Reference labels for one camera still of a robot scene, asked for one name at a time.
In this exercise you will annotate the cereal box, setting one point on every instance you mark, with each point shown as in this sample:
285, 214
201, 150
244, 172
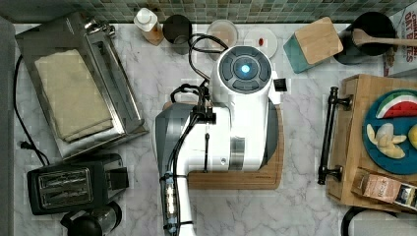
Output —
401, 60

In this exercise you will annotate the folded beige towel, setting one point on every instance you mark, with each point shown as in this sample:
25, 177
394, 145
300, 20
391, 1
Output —
78, 108

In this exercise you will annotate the toy banana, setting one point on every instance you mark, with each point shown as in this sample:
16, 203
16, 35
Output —
386, 141

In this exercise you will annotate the toy watermelon slice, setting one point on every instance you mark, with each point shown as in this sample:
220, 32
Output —
398, 104

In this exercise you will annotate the silver toaster oven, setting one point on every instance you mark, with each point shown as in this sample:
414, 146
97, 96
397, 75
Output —
93, 40

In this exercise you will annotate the black two-slot toaster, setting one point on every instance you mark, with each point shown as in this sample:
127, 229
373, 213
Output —
76, 184

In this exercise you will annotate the blue plate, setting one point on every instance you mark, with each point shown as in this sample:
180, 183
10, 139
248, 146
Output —
402, 125

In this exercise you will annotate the black utensil holder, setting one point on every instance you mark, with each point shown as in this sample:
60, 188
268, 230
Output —
374, 24

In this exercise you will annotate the white pink lidded bowl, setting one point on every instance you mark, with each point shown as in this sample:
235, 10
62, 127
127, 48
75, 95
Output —
263, 39

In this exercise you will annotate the wooden tea bag box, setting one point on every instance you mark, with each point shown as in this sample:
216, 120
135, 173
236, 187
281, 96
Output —
384, 189

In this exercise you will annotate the dark cup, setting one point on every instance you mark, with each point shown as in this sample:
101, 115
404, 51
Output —
177, 30

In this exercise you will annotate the clear lidded jar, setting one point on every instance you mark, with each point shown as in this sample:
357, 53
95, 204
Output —
225, 31

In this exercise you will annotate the wooden cutting board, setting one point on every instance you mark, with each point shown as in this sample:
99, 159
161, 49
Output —
267, 178

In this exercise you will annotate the teal canister with wooden lid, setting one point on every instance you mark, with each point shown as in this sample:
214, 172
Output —
312, 44

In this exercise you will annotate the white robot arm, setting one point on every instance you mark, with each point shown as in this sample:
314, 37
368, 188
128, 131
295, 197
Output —
232, 127

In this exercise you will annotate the wooden drawer box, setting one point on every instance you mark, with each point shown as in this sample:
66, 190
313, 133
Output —
347, 142

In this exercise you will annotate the white capped bottle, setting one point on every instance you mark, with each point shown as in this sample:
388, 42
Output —
147, 22

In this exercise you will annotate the wooden spoon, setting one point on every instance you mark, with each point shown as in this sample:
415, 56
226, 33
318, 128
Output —
360, 37

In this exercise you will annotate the toy lemon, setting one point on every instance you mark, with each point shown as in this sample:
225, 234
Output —
412, 136

